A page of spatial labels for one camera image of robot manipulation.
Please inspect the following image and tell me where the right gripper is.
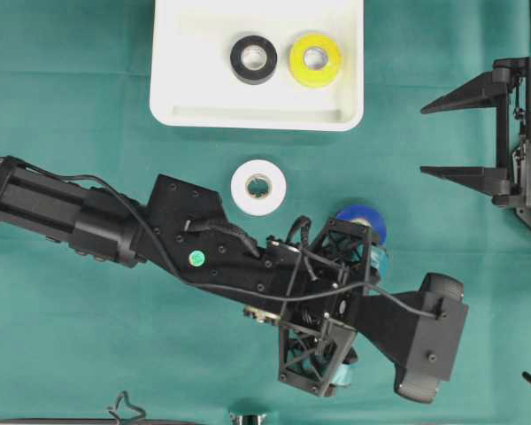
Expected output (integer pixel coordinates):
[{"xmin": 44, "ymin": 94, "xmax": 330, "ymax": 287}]
[{"xmin": 419, "ymin": 57, "xmax": 531, "ymax": 208}]

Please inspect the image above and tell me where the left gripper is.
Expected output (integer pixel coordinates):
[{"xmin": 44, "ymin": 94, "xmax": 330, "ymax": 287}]
[{"xmin": 243, "ymin": 219, "xmax": 389, "ymax": 397}]

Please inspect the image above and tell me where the blue tape roll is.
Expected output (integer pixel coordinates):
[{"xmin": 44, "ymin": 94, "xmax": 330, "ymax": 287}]
[{"xmin": 336, "ymin": 205, "xmax": 388, "ymax": 246}]

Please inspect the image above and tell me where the white tape roll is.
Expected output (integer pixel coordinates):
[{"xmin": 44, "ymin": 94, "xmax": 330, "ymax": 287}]
[{"xmin": 231, "ymin": 159, "xmax": 287, "ymax": 217}]

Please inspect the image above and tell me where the yellow tape roll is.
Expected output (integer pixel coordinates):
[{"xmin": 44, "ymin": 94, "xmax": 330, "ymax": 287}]
[{"xmin": 289, "ymin": 33, "xmax": 342, "ymax": 89}]

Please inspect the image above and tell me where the black tape roll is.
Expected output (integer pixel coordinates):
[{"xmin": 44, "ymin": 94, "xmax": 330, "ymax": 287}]
[{"xmin": 230, "ymin": 35, "xmax": 278, "ymax": 85}]

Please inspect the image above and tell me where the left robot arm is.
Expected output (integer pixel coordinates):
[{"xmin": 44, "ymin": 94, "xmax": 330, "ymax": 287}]
[{"xmin": 0, "ymin": 156, "xmax": 381, "ymax": 397}]

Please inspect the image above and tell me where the white plastic case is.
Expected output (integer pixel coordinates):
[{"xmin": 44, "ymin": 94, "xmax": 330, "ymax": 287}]
[{"xmin": 150, "ymin": 1, "xmax": 365, "ymax": 132}]

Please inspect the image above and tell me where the silver stand at edge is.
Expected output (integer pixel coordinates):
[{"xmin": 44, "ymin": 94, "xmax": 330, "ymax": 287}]
[{"xmin": 229, "ymin": 413, "xmax": 267, "ymax": 425}]

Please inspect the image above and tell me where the green table cloth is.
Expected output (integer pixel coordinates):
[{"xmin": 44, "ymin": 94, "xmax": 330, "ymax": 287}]
[{"xmin": 0, "ymin": 1, "xmax": 531, "ymax": 424}]

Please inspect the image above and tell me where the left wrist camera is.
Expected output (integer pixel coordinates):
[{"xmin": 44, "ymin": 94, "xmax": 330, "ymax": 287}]
[{"xmin": 353, "ymin": 273, "xmax": 468, "ymax": 404}]

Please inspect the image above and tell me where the black cable at edge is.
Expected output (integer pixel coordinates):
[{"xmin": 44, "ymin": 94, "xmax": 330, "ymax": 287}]
[{"xmin": 0, "ymin": 389, "xmax": 231, "ymax": 425}]

